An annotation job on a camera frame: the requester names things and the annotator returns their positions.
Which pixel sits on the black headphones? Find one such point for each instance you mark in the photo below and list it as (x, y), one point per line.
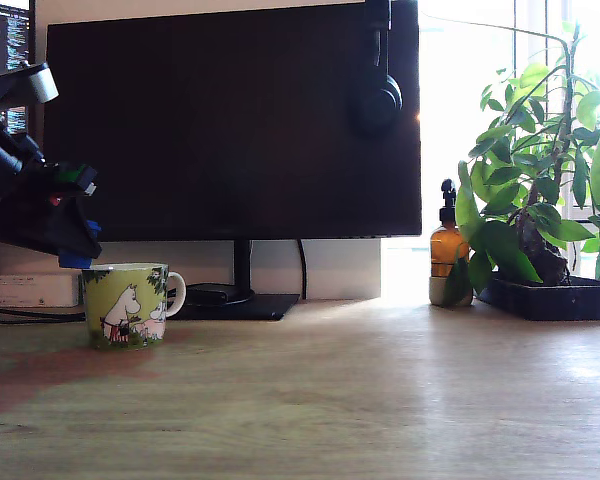
(377, 105)

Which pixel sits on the monitor showing code text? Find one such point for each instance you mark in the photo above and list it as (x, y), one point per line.
(17, 30)

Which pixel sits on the green cartoon print mug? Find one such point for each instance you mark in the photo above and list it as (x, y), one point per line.
(125, 310)

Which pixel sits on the large black monitor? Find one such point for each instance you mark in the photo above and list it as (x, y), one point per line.
(230, 125)

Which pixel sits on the white flat box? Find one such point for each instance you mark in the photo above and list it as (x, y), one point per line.
(30, 291)

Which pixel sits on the black plant tray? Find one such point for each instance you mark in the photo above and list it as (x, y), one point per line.
(545, 302)

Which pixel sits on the green leafy plant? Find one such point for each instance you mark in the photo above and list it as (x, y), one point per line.
(505, 245)

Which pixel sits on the grey camera box on bracket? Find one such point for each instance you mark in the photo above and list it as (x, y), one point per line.
(45, 85)

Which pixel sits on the amber pump bottle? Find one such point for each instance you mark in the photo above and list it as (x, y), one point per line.
(442, 250)

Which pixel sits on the blue coffee capsule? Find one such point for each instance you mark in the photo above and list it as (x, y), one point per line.
(75, 262)

